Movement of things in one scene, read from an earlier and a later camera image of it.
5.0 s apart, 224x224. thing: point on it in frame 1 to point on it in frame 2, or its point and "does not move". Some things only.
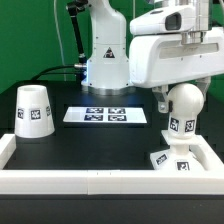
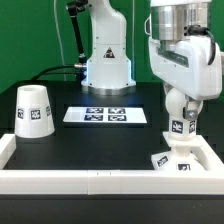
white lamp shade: x=33 y=112 does not move
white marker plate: x=104 y=114 does not move
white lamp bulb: x=186 y=101 does not move
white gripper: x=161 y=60 to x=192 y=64
